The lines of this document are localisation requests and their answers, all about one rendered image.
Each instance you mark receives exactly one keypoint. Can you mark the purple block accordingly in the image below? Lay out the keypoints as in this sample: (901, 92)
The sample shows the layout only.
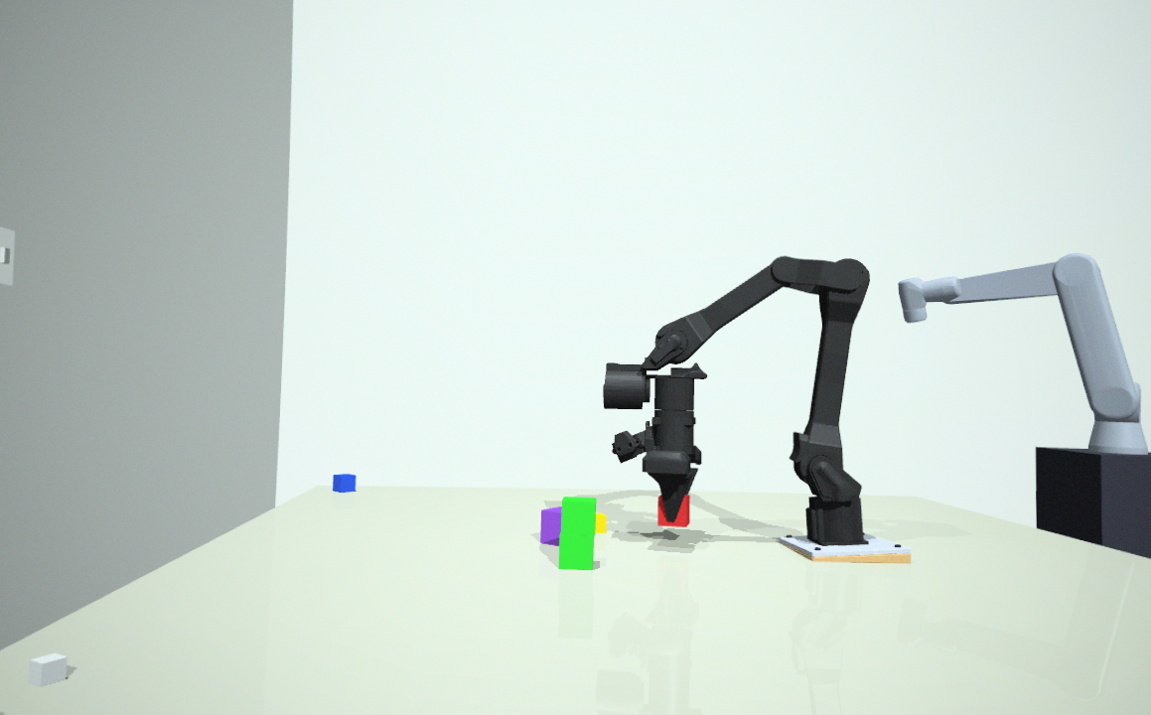
(551, 519)

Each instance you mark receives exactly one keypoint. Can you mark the blue cube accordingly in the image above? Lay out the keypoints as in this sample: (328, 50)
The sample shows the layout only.
(344, 483)

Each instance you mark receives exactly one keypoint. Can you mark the green block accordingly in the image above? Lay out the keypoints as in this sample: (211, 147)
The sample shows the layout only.
(576, 552)
(578, 516)

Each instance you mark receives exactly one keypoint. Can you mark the red block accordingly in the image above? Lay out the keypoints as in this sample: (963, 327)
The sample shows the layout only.
(682, 519)

